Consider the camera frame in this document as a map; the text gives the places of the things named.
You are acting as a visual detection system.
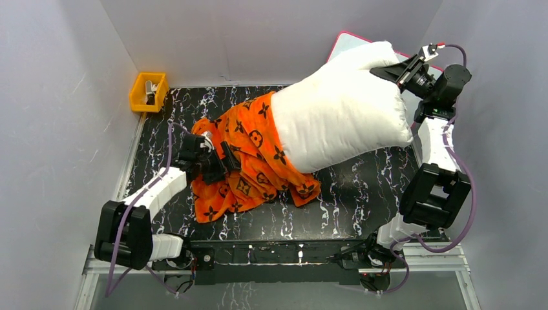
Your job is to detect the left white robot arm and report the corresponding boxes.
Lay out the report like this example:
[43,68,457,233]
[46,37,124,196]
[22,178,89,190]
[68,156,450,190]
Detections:
[94,132,240,270]

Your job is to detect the orange patterned pillowcase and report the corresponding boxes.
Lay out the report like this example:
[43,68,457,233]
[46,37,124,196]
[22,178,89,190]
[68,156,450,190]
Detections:
[191,93,321,223]

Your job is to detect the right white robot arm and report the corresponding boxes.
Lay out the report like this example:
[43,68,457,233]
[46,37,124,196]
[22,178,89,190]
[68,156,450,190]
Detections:
[364,55,472,267]

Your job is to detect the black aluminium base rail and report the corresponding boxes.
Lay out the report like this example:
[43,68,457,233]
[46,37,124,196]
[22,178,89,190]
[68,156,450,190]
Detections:
[77,232,483,310]

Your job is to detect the yellow plastic bin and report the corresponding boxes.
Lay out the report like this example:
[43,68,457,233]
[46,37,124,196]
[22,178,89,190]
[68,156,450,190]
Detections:
[129,72,169,113]

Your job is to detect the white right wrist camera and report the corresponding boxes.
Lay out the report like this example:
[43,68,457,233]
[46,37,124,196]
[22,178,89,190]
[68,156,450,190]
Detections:
[417,43,439,63]

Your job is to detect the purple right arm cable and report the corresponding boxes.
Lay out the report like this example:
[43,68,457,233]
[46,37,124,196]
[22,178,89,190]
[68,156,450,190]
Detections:
[383,43,477,296]

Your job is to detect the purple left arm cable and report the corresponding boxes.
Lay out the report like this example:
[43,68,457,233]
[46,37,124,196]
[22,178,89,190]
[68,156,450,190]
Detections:
[105,122,189,298]

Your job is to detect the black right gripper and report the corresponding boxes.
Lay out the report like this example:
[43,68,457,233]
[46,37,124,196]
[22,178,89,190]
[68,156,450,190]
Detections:
[368,53,436,101]

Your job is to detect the pink framed whiteboard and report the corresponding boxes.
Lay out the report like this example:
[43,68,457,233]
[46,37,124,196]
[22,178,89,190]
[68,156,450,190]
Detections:
[326,31,443,76]

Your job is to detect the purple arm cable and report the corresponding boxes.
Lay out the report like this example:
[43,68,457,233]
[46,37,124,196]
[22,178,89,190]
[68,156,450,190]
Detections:
[105,122,189,298]
[383,43,477,296]

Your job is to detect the white clips in bin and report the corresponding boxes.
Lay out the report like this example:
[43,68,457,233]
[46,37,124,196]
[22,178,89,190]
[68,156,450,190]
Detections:
[145,80,158,105]

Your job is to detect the white pillow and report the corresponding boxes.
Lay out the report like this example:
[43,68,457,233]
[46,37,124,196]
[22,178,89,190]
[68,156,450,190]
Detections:
[271,41,413,173]

